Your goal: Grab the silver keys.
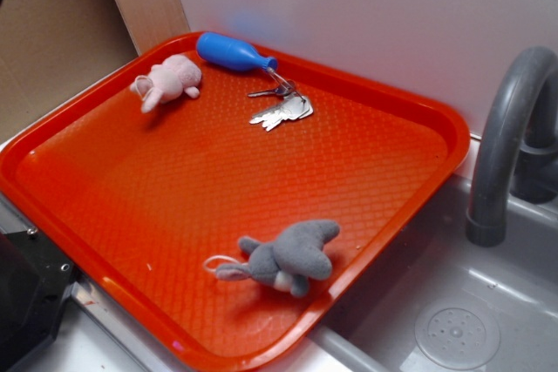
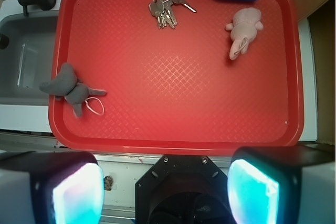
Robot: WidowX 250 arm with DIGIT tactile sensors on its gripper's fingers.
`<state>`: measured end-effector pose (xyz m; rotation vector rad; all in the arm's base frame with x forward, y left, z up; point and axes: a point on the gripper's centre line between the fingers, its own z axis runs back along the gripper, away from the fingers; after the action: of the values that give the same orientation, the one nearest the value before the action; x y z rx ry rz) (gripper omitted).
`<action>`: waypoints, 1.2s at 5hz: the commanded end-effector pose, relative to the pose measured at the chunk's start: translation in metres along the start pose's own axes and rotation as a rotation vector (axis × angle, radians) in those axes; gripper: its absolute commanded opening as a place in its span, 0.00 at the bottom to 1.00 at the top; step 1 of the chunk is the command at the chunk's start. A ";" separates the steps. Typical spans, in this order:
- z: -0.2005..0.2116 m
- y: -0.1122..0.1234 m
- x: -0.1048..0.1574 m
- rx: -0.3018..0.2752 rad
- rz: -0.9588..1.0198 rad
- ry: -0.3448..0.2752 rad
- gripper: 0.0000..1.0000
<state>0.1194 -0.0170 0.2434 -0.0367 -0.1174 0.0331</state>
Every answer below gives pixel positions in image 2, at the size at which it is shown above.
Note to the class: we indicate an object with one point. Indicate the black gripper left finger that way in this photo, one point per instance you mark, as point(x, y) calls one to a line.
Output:
point(61, 187)

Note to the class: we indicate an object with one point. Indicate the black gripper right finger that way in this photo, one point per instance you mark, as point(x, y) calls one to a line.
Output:
point(293, 184)

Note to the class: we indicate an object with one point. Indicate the silver key bunch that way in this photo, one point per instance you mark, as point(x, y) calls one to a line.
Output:
point(162, 11)

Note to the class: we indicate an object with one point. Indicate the grey plush elephant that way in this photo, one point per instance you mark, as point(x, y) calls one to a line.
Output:
point(66, 85)

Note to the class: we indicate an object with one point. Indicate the grey sink basin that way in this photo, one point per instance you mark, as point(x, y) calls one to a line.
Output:
point(27, 60)

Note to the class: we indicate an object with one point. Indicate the red plastic tray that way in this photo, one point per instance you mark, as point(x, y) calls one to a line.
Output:
point(176, 91)

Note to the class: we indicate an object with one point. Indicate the pink plush toy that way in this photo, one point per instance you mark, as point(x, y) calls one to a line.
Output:
point(243, 29)

